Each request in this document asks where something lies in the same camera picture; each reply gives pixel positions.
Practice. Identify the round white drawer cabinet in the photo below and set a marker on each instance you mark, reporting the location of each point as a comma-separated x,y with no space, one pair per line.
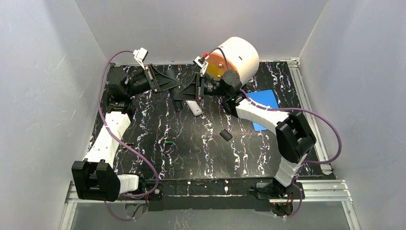
234,54

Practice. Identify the black remote control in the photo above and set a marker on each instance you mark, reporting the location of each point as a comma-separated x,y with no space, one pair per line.
178,105

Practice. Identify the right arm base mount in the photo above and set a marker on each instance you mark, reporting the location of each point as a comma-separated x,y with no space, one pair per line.
284,201

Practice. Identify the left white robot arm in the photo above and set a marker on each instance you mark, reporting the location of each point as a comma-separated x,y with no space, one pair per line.
94,176

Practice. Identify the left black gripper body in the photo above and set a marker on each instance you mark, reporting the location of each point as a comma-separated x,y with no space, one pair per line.
149,77

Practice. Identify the white remote control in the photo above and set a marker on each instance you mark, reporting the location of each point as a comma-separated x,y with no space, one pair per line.
194,108

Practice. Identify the aluminium frame rail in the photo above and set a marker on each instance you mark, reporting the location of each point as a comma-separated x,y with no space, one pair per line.
326,190

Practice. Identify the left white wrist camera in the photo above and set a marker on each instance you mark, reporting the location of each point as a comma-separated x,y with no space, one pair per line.
140,56

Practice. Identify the blue rectangular pad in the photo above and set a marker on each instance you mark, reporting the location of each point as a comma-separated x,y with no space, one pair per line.
266,98

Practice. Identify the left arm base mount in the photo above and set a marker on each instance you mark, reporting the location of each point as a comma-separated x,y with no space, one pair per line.
135,186

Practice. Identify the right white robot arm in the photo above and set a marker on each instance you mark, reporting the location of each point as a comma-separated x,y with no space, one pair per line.
295,138

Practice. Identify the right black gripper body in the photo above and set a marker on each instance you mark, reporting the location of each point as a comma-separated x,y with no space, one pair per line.
199,87

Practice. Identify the black remote battery cover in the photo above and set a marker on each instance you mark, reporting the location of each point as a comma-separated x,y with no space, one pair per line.
226,135

